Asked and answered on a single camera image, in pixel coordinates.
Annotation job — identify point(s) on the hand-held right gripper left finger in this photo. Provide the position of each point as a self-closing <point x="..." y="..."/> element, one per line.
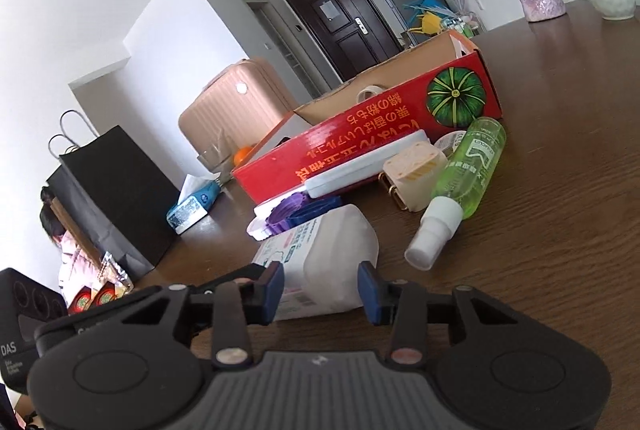
<point x="272" y="284"/>

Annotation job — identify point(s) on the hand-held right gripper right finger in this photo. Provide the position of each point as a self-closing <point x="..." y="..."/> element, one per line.
<point x="368" y="291"/>

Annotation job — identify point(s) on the clear cotton swab container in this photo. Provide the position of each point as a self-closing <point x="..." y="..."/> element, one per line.
<point x="330" y="255"/>

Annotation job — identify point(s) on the white ribbed cap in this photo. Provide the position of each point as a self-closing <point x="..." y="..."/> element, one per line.
<point x="257" y="227"/>

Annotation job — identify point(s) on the purple ribbed cap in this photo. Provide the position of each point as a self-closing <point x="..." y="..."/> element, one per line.
<point x="280" y="212"/>

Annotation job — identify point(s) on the blue ribbed cap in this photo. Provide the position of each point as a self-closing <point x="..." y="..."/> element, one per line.
<point x="315" y="210"/>

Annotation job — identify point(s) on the white brush with red bristles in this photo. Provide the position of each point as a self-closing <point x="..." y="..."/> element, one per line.
<point x="360" y="165"/>

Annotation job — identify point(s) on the beige square air freshener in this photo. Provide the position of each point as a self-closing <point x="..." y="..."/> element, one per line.
<point x="412" y="172"/>

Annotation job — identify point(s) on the red pumpkin print cardboard box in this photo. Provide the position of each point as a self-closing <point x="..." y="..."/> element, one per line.
<point x="350" y="135"/>

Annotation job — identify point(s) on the green spray bottle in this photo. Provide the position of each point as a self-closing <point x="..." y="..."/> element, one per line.
<point x="470" y="170"/>

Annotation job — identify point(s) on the white round labelled disc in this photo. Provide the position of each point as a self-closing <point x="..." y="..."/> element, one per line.
<point x="447" y="143"/>

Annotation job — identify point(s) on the beige tape roll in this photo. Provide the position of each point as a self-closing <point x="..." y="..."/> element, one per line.
<point x="371" y="93"/>

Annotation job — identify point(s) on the red round snack tin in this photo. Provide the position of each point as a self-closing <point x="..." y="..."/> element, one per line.
<point x="81" y="301"/>
<point x="110" y="294"/>

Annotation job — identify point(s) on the blue tissue pack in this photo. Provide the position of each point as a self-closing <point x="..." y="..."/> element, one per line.
<point x="192" y="207"/>

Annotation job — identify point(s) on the clear glass container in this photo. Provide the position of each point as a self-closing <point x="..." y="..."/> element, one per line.
<point x="215" y="160"/>

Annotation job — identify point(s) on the black paper bag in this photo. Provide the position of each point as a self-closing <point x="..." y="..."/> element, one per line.
<point x="115" y="195"/>

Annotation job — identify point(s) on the pink suitcase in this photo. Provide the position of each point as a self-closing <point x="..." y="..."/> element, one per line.
<point x="240" y="105"/>

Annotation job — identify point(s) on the white interior doorway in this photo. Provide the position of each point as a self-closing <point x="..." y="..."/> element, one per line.
<point x="285" y="50"/>

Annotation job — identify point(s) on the dark brown entrance door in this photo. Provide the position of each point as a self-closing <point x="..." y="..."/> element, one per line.
<point x="345" y="20"/>

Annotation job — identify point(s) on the rack with colourful things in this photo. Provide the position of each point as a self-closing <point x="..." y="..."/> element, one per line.
<point x="440" y="20"/>

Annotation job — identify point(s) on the white wall outlet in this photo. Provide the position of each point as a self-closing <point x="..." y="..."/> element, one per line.
<point x="479" y="5"/>

